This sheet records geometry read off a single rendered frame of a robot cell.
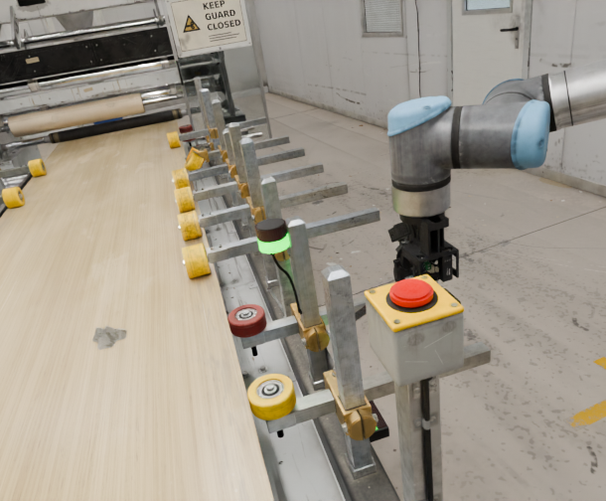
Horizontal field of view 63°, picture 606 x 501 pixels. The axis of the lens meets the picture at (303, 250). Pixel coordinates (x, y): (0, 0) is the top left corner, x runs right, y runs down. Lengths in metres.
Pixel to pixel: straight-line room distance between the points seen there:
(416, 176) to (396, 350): 0.36
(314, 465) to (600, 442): 1.21
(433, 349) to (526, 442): 1.57
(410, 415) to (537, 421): 1.58
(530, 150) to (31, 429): 0.90
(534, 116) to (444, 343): 0.37
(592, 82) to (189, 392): 0.81
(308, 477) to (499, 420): 1.11
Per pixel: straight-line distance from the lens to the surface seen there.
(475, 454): 1.97
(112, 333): 1.16
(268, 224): 0.96
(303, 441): 1.18
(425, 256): 0.81
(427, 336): 0.47
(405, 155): 0.76
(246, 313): 1.08
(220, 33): 3.42
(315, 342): 1.06
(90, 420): 0.97
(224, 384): 0.93
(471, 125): 0.74
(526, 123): 0.73
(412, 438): 0.57
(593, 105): 0.87
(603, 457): 2.05
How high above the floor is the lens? 1.48
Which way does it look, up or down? 26 degrees down
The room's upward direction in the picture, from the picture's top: 9 degrees counter-clockwise
